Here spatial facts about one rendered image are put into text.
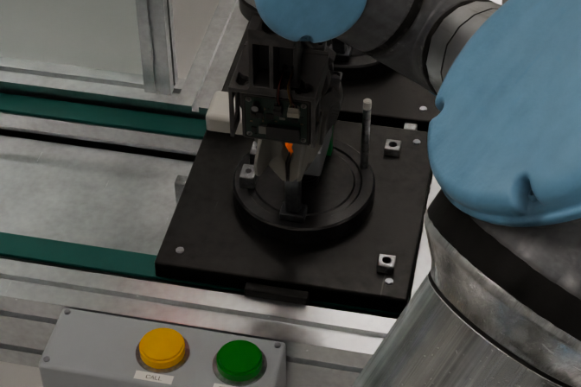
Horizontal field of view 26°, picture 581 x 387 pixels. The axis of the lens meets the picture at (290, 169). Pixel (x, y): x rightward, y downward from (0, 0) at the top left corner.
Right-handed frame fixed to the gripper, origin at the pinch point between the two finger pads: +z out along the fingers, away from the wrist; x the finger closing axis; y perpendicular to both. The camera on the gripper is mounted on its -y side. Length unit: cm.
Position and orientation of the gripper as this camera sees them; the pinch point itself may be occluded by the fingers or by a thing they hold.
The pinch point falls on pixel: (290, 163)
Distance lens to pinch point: 113.2
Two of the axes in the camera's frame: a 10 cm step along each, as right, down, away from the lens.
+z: 0.0, 7.4, 6.7
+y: -2.0, 6.6, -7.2
